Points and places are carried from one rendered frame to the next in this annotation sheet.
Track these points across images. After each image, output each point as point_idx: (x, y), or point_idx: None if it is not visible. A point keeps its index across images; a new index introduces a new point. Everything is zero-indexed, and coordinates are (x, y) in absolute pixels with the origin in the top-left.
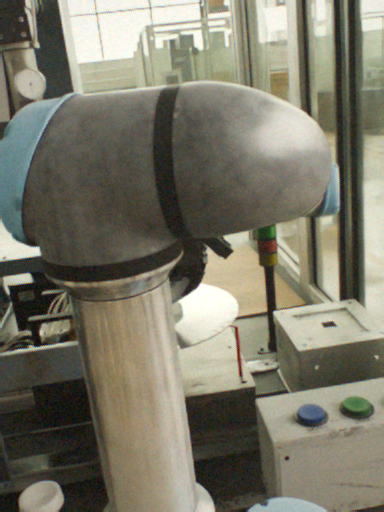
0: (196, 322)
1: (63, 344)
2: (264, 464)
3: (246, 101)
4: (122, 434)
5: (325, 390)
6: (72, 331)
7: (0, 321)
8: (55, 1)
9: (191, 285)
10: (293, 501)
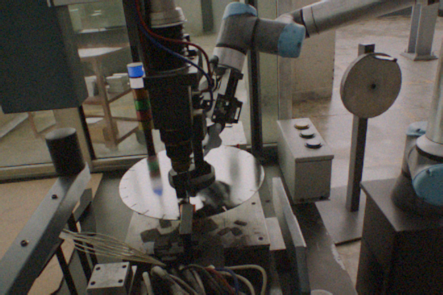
0: (220, 158)
1: (279, 187)
2: (305, 188)
3: None
4: None
5: (289, 140)
6: (198, 218)
7: None
8: None
9: (221, 128)
10: (414, 125)
